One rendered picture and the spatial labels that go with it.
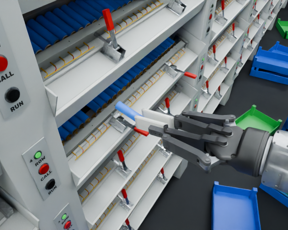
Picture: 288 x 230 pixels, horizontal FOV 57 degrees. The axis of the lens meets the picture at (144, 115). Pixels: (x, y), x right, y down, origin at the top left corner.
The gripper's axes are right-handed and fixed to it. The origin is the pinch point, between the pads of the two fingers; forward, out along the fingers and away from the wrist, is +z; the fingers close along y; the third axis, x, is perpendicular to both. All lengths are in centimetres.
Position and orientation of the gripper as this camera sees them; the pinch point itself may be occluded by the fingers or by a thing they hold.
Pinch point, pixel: (154, 122)
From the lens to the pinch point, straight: 51.6
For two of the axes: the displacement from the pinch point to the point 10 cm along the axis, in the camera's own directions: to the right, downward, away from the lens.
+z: -8.4, -2.4, 4.9
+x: 1.3, 7.9, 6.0
